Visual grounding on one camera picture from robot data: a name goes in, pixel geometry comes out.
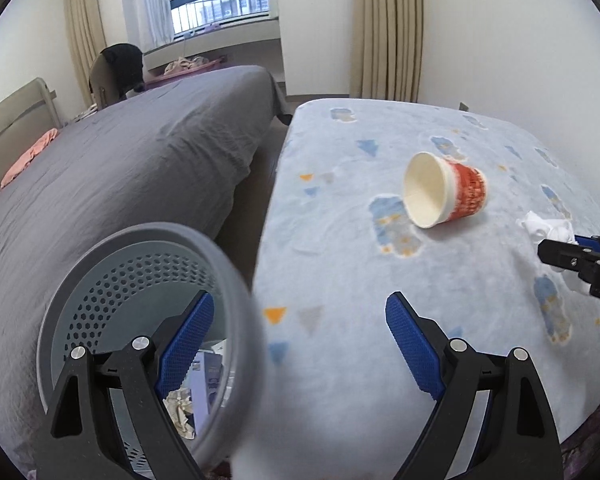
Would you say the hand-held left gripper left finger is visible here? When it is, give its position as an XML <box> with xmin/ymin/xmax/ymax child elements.
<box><xmin>50</xmin><ymin>290</ymin><xmax>216</xmax><ymax>480</ymax></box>

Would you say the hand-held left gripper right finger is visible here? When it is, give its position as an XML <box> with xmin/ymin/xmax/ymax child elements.
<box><xmin>385</xmin><ymin>291</ymin><xmax>563</xmax><ymax>480</ymax></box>

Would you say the lilac cardboard box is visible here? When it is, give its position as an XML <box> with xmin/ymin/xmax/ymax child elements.
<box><xmin>190</xmin><ymin>340</ymin><xmax>228</xmax><ymax>418</ymax></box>

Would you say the white tissue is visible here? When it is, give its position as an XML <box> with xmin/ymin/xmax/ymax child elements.
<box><xmin>517</xmin><ymin>210</ymin><xmax>588</xmax><ymax>293</ymax></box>

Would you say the written paper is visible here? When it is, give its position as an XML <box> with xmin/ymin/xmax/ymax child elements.
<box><xmin>162</xmin><ymin>387</ymin><xmax>197</xmax><ymax>441</ymax></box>

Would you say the grey perforated waste bin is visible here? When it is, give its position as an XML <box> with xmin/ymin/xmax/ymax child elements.
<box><xmin>36</xmin><ymin>222</ymin><xmax>272</xmax><ymax>473</ymax></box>

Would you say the red and white paper cup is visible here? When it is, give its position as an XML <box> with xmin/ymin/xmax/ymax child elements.
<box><xmin>402</xmin><ymin>151</ymin><xmax>489</xmax><ymax>230</ymax></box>

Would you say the purple fleece clothing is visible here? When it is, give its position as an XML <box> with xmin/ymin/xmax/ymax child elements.
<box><xmin>560</xmin><ymin>395</ymin><xmax>600</xmax><ymax>480</ymax></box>

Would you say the bed with grey sheet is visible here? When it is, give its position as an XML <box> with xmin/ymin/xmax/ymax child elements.
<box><xmin>0</xmin><ymin>65</ymin><xmax>293</xmax><ymax>461</ymax></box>

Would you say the pink cloth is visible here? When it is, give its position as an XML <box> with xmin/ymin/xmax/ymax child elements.
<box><xmin>0</xmin><ymin>128</ymin><xmax>60</xmax><ymax>190</ymax></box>

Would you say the beige curtain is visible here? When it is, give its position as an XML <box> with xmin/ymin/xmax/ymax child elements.
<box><xmin>62</xmin><ymin>0</ymin><xmax>108</xmax><ymax>108</ymax></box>
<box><xmin>352</xmin><ymin>0</ymin><xmax>426</xmax><ymax>103</ymax></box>

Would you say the beige chair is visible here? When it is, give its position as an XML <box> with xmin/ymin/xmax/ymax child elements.
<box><xmin>89</xmin><ymin>52</ymin><xmax>126</xmax><ymax>108</ymax></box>

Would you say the pink clothes pile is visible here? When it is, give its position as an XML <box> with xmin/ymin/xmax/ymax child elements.
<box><xmin>162</xmin><ymin>55</ymin><xmax>228</xmax><ymax>77</ymax></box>

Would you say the beige headboard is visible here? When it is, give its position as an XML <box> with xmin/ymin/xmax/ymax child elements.
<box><xmin>0</xmin><ymin>77</ymin><xmax>63</xmax><ymax>211</ymax></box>

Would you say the black garment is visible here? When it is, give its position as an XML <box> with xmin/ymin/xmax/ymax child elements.
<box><xmin>102</xmin><ymin>43</ymin><xmax>145</xmax><ymax>98</ymax></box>

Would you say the white sheer curtain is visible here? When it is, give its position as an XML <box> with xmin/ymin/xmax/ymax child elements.
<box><xmin>120</xmin><ymin>0</ymin><xmax>175</xmax><ymax>53</ymax></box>

